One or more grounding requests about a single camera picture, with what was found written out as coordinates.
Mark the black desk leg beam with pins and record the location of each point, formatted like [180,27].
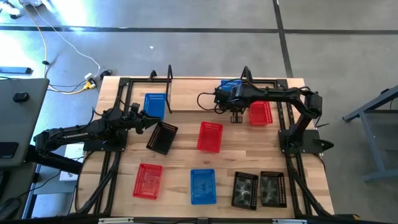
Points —
[56,160]

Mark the blue plastic basket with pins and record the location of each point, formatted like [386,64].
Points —
[203,186]
[154,105]
[227,84]

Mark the black plastic basket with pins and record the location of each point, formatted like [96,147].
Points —
[273,189]
[161,140]
[245,191]

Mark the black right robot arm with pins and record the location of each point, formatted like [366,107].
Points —
[280,93]

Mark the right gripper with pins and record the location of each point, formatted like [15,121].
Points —
[233,98]

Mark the white box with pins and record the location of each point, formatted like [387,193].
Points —
[73,154]

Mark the white power strip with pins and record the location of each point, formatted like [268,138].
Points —
[90,77]

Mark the black computer mouse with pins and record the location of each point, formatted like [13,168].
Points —
[20,97]

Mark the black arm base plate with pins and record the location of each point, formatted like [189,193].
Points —
[311,137]
[119,145]

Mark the black clamp bracket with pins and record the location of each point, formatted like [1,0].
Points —
[153,74]

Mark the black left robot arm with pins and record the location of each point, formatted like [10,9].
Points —
[77,134]

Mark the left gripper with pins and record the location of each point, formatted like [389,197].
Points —
[135,123]

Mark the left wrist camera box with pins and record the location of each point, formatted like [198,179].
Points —
[135,108]

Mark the gray metal table frame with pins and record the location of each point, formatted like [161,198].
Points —
[373,137]

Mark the red plastic basket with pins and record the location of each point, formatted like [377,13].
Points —
[210,138]
[148,182]
[261,115]

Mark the black aluminium rig frame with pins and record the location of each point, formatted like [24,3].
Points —
[143,81]

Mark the black flat bar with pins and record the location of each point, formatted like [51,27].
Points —
[15,70]

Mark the gray desk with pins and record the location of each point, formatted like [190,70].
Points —
[21,124]

